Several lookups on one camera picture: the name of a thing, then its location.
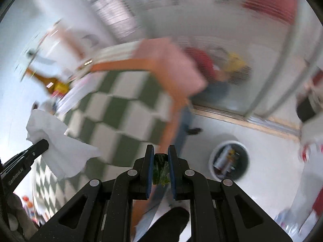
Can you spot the sliding glass door frame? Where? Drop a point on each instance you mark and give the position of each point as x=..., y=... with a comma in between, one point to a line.
x=277, y=102

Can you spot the green vegetable scrap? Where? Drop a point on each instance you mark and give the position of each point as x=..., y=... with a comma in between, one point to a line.
x=161, y=171

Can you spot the green white checkered tablecloth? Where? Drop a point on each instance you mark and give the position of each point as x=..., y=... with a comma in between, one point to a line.
x=141, y=89

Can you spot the white kitchen appliance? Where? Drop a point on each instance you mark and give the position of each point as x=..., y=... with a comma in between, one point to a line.
x=67, y=47

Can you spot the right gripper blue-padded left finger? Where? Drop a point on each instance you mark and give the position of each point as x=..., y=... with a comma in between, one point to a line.
x=101, y=211

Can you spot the black bucket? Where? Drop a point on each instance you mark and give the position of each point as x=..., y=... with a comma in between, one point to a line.
x=308, y=107

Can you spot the white paper tissue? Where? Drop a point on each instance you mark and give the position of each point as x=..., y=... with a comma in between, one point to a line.
x=65, y=157

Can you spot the amber oil bottle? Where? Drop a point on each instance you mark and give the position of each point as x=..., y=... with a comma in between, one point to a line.
x=54, y=86

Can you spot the yellow bag behind glass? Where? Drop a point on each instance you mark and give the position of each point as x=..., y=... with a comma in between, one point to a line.
x=237, y=69

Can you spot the small black floor object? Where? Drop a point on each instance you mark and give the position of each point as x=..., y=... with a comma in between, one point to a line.
x=193, y=131

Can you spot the blue cabinet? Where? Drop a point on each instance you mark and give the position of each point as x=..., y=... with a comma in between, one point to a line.
x=186, y=118

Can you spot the clear plastic bottle red cap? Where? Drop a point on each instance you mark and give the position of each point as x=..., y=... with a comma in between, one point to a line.
x=311, y=150

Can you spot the red garment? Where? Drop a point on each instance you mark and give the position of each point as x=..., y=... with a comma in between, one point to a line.
x=282, y=10

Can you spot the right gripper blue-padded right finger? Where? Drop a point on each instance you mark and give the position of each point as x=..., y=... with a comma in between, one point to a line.
x=220, y=211

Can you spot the white round trash bin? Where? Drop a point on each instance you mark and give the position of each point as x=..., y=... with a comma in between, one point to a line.
x=229, y=160

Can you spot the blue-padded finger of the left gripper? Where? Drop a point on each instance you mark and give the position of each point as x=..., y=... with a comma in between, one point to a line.
x=20, y=164

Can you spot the red bag behind glass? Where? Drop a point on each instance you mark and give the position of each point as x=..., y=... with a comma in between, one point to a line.
x=204, y=63

